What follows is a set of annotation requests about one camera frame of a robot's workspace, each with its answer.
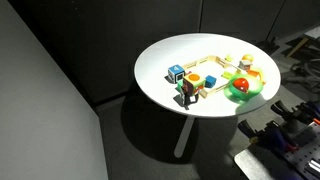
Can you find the small yellow block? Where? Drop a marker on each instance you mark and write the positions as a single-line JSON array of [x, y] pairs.
[[229, 58]]

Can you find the lime green block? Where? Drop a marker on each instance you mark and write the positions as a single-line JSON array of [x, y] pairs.
[[228, 74]]

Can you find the small blue block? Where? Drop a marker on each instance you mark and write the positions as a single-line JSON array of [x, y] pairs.
[[210, 81]]

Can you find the white table leg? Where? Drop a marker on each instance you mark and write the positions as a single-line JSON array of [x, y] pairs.
[[183, 136]]

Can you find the gray block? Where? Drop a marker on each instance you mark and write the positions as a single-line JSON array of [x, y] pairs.
[[244, 64]]

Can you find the orange block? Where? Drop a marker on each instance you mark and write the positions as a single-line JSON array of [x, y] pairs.
[[254, 72]]

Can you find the blue number cube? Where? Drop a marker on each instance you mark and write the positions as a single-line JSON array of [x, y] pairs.
[[175, 72]]

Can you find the wooden tray frame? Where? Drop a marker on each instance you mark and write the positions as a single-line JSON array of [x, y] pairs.
[[199, 62]]

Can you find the multicolour cube with orange circle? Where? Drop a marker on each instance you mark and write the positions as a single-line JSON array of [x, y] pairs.
[[192, 83]]

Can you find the orange toy fruit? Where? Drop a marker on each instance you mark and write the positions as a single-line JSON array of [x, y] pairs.
[[247, 57]]

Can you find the green plastic bowl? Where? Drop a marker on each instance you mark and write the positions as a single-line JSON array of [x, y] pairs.
[[250, 91]]

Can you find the black clamp with orange trigger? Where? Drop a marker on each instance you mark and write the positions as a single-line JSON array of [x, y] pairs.
[[293, 111], [266, 135]]

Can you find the wooden furniture leg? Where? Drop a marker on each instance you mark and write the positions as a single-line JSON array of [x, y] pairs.
[[297, 47]]

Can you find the red toy tomato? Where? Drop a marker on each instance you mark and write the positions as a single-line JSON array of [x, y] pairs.
[[240, 85]]

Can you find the perforated metal board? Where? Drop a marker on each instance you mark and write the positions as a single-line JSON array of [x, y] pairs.
[[308, 151]]

